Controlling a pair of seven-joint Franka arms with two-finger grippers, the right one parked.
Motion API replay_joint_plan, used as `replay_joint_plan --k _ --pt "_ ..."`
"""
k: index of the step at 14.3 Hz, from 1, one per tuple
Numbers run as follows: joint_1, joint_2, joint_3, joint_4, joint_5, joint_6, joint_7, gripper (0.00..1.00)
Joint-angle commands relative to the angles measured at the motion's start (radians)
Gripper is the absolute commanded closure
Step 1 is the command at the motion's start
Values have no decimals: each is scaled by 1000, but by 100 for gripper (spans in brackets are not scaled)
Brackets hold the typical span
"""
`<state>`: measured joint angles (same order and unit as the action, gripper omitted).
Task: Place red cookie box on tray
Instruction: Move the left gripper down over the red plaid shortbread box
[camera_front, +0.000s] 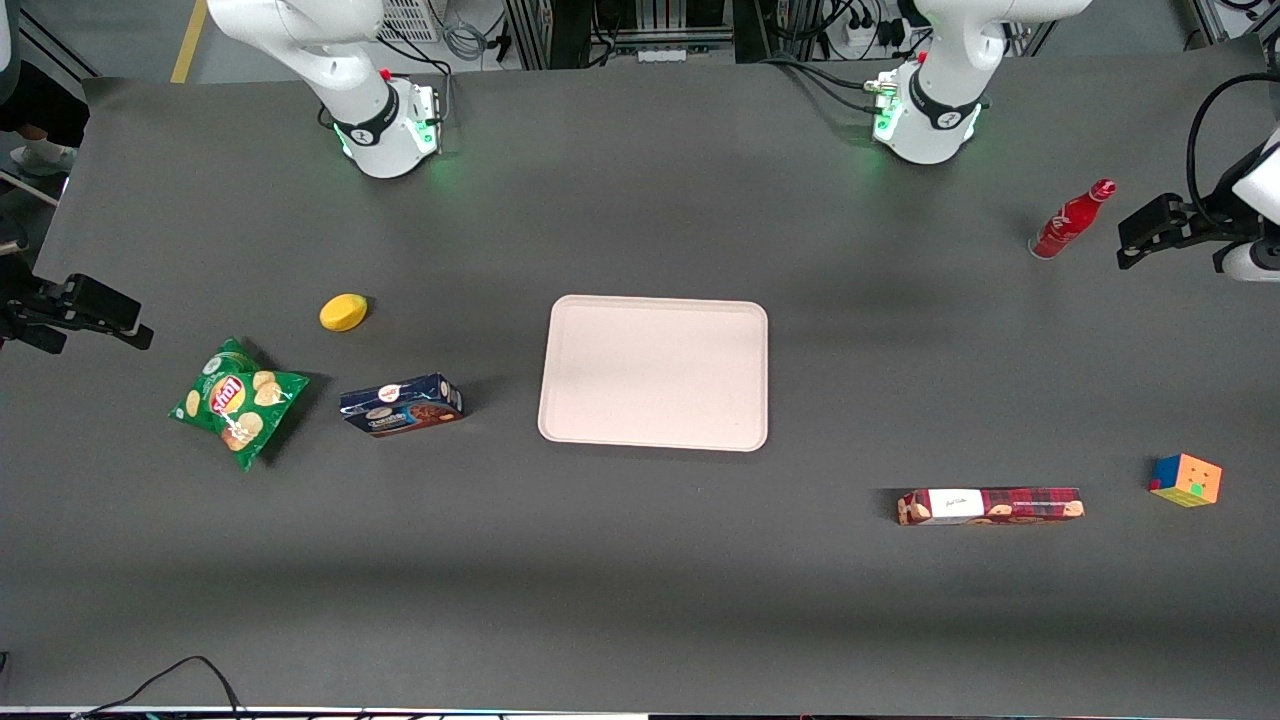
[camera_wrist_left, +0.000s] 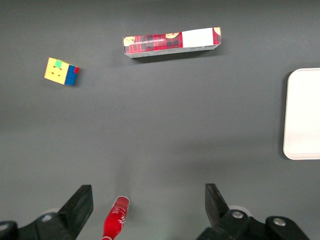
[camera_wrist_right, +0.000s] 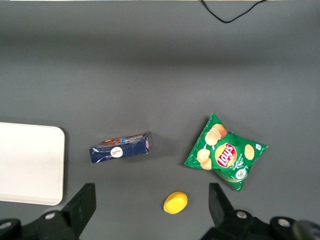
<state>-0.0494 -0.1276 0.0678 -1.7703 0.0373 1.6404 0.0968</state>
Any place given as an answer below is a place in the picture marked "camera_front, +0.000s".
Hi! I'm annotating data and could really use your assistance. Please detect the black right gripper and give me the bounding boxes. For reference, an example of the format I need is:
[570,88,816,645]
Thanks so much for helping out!
[0,274,156,356]

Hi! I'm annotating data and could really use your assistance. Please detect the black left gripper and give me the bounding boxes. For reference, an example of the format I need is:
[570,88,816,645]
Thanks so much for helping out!
[1117,193,1246,270]

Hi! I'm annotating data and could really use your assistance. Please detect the red tartan cookie box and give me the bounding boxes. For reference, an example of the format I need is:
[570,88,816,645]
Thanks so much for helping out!
[897,487,1086,527]

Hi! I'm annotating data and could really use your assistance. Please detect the blue cookie box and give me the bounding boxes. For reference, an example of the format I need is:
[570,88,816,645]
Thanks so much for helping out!
[339,373,466,439]

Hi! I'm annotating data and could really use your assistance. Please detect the white perforated box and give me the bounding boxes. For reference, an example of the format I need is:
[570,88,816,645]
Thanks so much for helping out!
[378,0,442,44]

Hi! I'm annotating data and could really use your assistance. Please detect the beige plastic tray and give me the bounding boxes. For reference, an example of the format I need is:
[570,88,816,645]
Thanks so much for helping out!
[537,294,770,453]

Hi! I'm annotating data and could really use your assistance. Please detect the red soda bottle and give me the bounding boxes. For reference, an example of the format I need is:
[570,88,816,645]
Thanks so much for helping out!
[1029,178,1118,262]

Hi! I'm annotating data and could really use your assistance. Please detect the green chips bag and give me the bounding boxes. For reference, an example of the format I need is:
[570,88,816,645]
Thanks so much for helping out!
[168,337,312,472]

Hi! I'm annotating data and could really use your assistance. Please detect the yellow lemon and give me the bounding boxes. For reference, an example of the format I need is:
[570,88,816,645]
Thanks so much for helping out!
[319,293,369,333]

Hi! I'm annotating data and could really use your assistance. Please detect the colourful puzzle cube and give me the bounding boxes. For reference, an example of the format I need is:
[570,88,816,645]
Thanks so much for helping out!
[1148,452,1224,509]

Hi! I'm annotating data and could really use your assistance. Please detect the person in dark clothes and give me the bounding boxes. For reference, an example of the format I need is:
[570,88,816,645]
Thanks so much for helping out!
[0,60,93,177]

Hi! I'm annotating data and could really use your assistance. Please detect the white power strip with plugs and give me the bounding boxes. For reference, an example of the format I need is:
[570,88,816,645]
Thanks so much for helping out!
[840,10,911,53]

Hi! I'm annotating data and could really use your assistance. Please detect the dark grey table mat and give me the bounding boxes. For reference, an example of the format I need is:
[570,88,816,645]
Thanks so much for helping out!
[0,35,1280,717]

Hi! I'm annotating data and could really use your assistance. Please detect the black arm-mounted cable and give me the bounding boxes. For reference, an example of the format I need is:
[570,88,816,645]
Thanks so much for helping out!
[1186,72,1280,237]

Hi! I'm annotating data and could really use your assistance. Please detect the aluminium corner frame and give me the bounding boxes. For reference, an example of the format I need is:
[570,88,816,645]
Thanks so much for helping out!
[1188,0,1280,47]

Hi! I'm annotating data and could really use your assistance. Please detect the black cable at table edge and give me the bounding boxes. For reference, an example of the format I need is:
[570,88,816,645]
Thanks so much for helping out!
[70,655,247,720]

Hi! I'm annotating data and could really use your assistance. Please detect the black left arm base cables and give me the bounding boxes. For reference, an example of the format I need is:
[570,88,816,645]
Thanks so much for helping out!
[758,55,896,117]

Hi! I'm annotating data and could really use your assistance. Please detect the black right arm base cable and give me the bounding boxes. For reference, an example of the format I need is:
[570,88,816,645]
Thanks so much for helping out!
[378,25,454,131]

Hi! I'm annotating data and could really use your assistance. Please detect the grey coiled cable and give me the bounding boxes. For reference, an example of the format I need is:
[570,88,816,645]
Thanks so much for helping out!
[440,0,493,63]

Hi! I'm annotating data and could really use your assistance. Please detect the aluminium frame post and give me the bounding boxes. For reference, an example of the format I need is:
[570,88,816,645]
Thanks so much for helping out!
[503,0,550,71]

